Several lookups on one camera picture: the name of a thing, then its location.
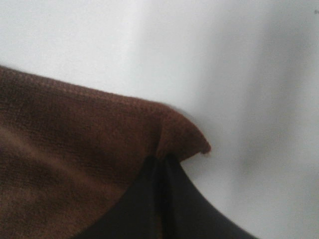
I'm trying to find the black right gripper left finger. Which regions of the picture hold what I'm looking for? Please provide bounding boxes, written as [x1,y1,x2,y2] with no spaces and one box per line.
[77,156,160,239]

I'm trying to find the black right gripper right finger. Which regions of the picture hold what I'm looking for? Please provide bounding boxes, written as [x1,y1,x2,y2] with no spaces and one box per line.
[162,154,255,239]

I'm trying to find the brown towel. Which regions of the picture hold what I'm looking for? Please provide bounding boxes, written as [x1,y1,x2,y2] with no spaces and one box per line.
[0,67,211,239]

